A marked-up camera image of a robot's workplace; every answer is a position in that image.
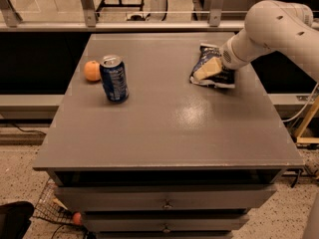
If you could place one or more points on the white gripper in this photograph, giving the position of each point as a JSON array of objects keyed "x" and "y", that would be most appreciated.
[{"x": 229, "y": 59}]

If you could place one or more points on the blue chip bag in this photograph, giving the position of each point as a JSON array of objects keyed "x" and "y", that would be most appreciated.
[{"x": 225, "y": 79}]

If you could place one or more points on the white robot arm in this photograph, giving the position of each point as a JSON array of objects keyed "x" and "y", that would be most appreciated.
[{"x": 269, "y": 26}]

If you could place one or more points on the blue soda can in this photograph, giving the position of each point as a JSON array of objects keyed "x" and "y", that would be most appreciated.
[{"x": 113, "y": 77}]

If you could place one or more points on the grey drawer cabinet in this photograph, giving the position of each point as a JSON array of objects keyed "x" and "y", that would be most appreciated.
[{"x": 168, "y": 132}]

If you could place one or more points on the orange fruit on table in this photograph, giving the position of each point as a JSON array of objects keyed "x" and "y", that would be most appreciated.
[{"x": 92, "y": 71}]

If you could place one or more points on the black stand base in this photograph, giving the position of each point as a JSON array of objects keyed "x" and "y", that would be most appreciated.
[{"x": 119, "y": 4}]

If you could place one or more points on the upper grey drawer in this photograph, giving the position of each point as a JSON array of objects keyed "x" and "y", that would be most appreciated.
[{"x": 154, "y": 198}]

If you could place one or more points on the grey drawer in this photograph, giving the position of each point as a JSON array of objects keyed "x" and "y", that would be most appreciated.
[
  {"x": 165, "y": 222},
  {"x": 154, "y": 198}
]

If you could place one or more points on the lower grey drawer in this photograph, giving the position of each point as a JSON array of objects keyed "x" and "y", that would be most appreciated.
[{"x": 165, "y": 222}]

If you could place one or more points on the orange ball on floor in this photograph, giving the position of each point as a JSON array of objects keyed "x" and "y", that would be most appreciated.
[{"x": 77, "y": 219}]

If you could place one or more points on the metal railing beam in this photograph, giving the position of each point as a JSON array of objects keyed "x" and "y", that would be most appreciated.
[{"x": 130, "y": 26}]

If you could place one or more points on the black object bottom left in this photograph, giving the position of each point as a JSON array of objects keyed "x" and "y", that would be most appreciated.
[{"x": 15, "y": 219}]

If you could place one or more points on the yellow wooden frame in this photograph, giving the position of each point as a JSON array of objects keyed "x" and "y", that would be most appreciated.
[{"x": 298, "y": 133}]

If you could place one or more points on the wire basket on floor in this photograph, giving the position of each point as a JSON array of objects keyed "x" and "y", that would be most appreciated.
[{"x": 49, "y": 208}]

